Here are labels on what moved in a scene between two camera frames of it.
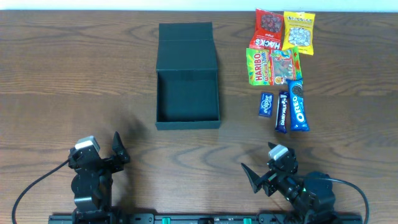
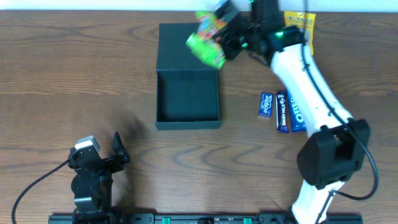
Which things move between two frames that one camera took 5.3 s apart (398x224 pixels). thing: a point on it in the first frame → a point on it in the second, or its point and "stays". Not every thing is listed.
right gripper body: (270, 179) → (232, 37)
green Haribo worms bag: (273, 66) → (204, 43)
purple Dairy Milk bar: (281, 124) stays
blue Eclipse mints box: (266, 104) stays
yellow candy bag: (298, 31) stays
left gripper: (101, 163) stays
